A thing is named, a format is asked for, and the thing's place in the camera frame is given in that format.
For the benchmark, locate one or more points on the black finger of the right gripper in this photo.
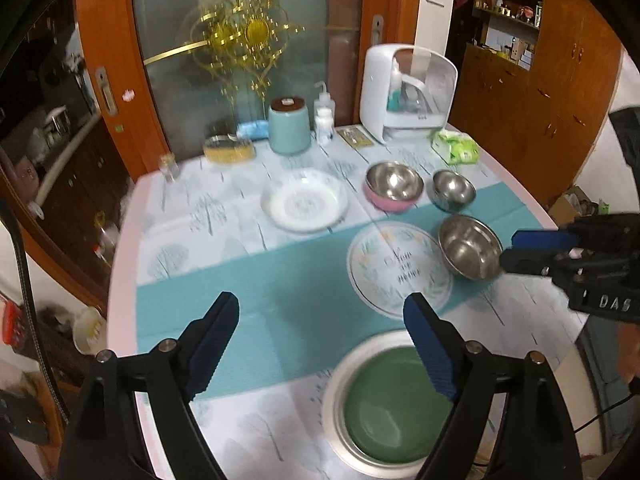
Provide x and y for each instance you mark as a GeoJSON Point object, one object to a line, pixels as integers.
{"type": "Point", "coordinates": [547, 240]}
{"type": "Point", "coordinates": [538, 262]}

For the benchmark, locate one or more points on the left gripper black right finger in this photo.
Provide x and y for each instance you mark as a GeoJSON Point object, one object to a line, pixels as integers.
{"type": "Point", "coordinates": [535, 438]}

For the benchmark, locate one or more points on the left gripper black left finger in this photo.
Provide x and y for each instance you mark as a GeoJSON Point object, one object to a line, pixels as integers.
{"type": "Point", "coordinates": [104, 439]}

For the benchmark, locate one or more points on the large steel bowl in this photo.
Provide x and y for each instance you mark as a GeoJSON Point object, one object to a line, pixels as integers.
{"type": "Point", "coordinates": [470, 248]}

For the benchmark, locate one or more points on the small steel bowl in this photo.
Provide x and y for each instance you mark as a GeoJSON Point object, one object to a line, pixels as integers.
{"type": "Point", "coordinates": [451, 191]}

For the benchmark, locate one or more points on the pink steel bowl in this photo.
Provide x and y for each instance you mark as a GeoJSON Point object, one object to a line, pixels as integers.
{"type": "Point", "coordinates": [392, 187]}

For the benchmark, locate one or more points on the green plate white rim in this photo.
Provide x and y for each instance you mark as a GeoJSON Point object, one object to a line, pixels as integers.
{"type": "Point", "coordinates": [380, 414]}

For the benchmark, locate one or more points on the white patterned plate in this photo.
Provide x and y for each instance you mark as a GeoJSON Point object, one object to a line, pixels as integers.
{"type": "Point", "coordinates": [305, 201]}

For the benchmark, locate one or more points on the green tissue pack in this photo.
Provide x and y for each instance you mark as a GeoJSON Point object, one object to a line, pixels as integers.
{"type": "Point", "coordinates": [455, 148]}

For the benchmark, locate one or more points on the brown wooden cabinet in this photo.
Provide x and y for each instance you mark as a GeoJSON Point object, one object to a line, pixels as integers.
{"type": "Point", "coordinates": [534, 87]}

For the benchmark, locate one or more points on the white bottle sterilizer appliance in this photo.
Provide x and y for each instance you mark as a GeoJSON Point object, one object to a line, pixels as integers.
{"type": "Point", "coordinates": [407, 92]}

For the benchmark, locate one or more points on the gold packet on table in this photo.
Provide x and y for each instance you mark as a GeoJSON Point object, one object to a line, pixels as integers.
{"type": "Point", "coordinates": [354, 137]}

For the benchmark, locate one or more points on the white pill bottle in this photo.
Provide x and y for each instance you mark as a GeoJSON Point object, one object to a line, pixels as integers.
{"type": "Point", "coordinates": [324, 125]}

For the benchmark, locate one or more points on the clear squeeze bottle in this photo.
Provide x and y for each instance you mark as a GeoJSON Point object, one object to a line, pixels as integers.
{"type": "Point", "coordinates": [324, 99]}

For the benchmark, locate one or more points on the teal canister brown lid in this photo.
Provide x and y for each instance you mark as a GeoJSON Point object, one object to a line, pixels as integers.
{"type": "Point", "coordinates": [289, 126]}

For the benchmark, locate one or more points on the small glass jar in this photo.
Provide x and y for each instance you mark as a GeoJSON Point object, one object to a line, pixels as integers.
{"type": "Point", "coordinates": [168, 167]}

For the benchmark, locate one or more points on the blue cloth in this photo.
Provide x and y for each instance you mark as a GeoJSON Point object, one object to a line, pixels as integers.
{"type": "Point", "coordinates": [256, 130]}

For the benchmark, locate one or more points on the yellow sponge container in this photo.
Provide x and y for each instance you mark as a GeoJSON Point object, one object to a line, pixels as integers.
{"type": "Point", "coordinates": [228, 149]}

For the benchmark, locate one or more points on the wooden glass door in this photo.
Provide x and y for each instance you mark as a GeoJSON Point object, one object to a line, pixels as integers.
{"type": "Point", "coordinates": [168, 74]}

